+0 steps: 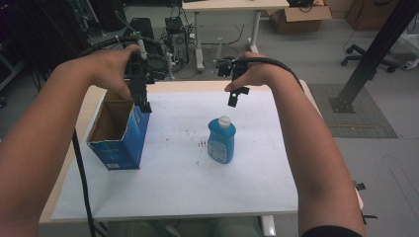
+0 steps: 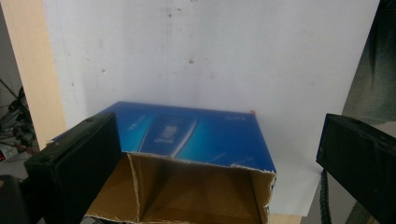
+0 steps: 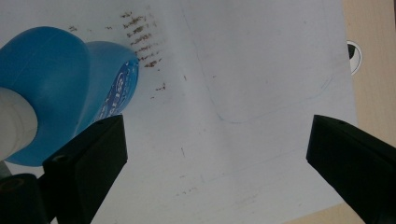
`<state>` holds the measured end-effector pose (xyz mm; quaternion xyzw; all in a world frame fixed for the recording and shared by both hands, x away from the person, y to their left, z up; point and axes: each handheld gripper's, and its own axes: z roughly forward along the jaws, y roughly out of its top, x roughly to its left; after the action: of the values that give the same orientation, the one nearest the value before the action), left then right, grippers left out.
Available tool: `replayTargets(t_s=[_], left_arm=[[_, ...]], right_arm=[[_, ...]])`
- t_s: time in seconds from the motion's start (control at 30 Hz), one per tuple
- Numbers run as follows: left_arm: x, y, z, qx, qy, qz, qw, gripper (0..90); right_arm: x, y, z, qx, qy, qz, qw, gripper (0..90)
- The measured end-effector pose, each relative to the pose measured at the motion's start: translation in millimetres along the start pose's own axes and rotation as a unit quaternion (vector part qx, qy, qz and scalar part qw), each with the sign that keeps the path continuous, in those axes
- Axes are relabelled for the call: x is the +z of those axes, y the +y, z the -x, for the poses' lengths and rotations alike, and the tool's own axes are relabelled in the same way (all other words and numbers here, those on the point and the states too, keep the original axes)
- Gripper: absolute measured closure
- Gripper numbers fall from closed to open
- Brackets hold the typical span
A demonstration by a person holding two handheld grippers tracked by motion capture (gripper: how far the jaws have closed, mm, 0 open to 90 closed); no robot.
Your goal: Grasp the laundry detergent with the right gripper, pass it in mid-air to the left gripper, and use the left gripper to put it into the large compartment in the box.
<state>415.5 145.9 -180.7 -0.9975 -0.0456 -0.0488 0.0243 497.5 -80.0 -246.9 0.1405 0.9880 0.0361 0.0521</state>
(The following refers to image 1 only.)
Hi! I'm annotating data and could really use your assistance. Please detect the white table mat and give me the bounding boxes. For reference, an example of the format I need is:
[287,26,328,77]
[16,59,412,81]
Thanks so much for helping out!
[51,90,299,221]

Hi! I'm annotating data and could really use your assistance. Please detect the black coiled cable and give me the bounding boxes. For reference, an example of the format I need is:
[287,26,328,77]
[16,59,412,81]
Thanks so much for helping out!
[146,53,168,82]

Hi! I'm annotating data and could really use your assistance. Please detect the dark curtain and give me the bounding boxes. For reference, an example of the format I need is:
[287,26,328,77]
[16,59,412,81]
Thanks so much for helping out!
[0,0,92,87]

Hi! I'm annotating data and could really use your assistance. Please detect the small grey computer tower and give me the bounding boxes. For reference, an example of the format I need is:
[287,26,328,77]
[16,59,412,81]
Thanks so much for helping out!
[164,16,191,66]

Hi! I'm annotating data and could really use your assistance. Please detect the grey floor mat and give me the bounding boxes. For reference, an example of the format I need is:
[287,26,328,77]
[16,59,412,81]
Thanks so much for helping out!
[307,82,399,139]

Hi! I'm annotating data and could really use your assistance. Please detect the white cable plug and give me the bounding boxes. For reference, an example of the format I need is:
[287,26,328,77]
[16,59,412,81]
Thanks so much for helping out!
[137,39,148,61]

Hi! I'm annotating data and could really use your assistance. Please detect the person's right hand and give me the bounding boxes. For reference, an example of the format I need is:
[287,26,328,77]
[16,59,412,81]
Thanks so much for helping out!
[224,51,283,94]

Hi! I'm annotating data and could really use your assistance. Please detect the closed brown cardboard box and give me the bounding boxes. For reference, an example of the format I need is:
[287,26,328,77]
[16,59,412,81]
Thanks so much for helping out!
[345,0,401,33]

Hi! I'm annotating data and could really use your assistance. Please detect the black office chair base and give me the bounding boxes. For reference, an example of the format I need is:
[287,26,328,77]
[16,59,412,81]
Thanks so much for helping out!
[340,43,400,74]

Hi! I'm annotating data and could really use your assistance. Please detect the blue bottle with white cap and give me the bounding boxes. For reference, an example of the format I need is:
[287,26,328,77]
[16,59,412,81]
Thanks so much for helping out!
[207,115,237,165]

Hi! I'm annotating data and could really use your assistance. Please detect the white table leg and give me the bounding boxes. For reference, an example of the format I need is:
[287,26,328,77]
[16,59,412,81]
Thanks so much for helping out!
[261,214,277,237]

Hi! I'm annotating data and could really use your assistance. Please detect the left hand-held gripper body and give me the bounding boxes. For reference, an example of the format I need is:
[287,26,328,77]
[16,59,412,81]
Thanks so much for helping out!
[124,51,156,91]

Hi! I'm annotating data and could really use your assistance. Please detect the white desk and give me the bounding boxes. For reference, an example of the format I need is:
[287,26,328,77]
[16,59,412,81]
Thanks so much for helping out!
[181,0,291,73]

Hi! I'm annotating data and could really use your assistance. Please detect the open cardboard box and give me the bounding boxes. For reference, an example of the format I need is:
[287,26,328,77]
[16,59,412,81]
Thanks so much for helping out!
[265,4,333,35]

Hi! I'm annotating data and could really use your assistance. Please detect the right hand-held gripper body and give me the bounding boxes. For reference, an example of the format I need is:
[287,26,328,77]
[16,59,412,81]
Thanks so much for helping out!
[215,55,249,83]

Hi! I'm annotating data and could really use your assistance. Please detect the black computer tower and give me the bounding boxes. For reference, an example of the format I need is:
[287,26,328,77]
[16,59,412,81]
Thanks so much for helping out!
[122,17,156,43]

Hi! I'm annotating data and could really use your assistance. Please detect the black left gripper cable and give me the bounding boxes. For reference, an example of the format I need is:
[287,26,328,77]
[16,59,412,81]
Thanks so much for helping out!
[71,36,164,237]

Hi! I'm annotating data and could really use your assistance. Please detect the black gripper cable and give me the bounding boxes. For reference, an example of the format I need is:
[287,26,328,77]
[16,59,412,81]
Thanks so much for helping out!
[71,36,164,237]
[241,56,304,94]

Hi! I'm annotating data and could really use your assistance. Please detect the person's left hand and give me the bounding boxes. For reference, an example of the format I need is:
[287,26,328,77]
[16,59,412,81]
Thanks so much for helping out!
[88,43,141,102]

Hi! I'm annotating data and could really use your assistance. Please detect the black sleeve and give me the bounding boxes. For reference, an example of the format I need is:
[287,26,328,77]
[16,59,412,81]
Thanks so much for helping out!
[300,224,364,237]

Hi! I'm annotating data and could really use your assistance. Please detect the blue cardboard box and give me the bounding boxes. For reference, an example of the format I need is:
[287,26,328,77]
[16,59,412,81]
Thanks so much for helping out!
[86,88,152,172]

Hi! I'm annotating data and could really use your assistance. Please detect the black metal beam stand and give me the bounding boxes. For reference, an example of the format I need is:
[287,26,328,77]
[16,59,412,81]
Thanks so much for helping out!
[328,0,419,115]

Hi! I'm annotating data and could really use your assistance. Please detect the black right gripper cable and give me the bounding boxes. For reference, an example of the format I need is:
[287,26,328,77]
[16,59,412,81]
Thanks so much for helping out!
[241,56,304,94]

